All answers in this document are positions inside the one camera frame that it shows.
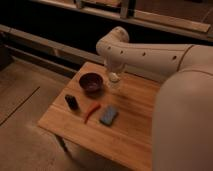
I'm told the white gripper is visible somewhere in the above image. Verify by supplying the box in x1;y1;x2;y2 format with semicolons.
104;58;125;74

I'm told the white ceramic cup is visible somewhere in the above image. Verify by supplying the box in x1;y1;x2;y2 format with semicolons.
108;72;121;89

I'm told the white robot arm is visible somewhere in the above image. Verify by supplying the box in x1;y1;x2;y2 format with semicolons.
96;27;213;171

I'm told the dark maroon bowl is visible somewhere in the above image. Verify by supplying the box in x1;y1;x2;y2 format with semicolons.
79;73;103;93

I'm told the red chili pepper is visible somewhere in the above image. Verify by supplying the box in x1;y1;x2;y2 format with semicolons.
84;103;101;124

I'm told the blue sponge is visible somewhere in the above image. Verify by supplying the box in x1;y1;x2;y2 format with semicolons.
99;106;118;126

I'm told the wooden shelf rail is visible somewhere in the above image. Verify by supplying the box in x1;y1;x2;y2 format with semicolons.
32;0;213;42

